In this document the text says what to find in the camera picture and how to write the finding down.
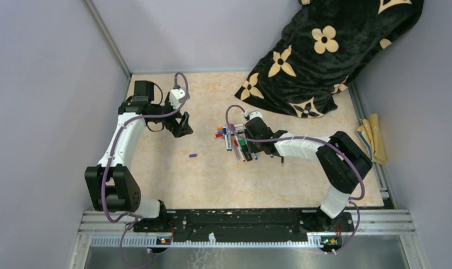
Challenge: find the blue cap white marker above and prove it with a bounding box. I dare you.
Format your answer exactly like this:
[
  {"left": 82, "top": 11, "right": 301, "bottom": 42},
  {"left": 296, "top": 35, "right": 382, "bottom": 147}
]
[{"left": 223, "top": 127, "right": 232, "bottom": 151}]

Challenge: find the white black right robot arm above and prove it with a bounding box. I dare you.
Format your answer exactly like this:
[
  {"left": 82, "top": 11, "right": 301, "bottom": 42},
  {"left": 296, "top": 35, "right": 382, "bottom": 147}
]
[{"left": 245, "top": 118, "right": 372, "bottom": 231}]

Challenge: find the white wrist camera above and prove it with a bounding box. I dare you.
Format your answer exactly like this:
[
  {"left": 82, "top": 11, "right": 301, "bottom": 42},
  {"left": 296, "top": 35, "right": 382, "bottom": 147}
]
[
  {"left": 243, "top": 110, "right": 262, "bottom": 121},
  {"left": 168, "top": 87, "right": 187, "bottom": 109}
]

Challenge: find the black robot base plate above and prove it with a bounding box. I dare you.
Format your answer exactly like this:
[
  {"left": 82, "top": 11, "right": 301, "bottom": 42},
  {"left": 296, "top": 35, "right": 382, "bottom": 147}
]
[{"left": 133, "top": 208, "right": 354, "bottom": 243}]

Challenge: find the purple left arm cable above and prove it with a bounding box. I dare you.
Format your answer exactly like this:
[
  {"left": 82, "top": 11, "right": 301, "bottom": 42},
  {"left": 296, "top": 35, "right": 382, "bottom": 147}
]
[{"left": 101, "top": 72, "right": 190, "bottom": 269}]

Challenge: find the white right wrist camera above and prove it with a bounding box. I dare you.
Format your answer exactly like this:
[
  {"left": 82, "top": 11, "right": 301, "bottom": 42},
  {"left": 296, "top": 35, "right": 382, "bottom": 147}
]
[{"left": 243, "top": 110, "right": 262, "bottom": 121}]

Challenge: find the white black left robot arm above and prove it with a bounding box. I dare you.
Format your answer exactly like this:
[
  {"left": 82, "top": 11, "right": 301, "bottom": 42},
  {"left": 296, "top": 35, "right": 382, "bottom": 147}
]
[{"left": 84, "top": 81, "right": 193, "bottom": 232}]

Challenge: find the aluminium rail frame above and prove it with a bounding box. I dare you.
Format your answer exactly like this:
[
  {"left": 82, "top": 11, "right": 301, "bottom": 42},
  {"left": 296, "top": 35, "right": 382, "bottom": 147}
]
[{"left": 70, "top": 207, "right": 425, "bottom": 268}]

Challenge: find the black cream flower blanket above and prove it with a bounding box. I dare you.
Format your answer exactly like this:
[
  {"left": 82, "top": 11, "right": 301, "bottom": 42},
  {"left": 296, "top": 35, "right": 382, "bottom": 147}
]
[{"left": 235, "top": 0, "right": 424, "bottom": 118}]

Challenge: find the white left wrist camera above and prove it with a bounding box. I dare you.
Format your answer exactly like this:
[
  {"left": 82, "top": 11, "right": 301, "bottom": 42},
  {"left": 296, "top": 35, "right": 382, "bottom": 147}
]
[{"left": 168, "top": 87, "right": 187, "bottom": 109}]

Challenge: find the green black marker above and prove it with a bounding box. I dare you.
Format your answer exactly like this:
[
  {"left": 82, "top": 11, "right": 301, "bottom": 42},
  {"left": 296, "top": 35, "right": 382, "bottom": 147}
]
[{"left": 239, "top": 139, "right": 258, "bottom": 161}]

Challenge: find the yellow blue folded cloth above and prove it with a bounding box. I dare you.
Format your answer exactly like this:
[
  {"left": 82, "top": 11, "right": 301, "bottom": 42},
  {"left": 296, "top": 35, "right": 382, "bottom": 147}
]
[{"left": 356, "top": 113, "right": 387, "bottom": 165}]

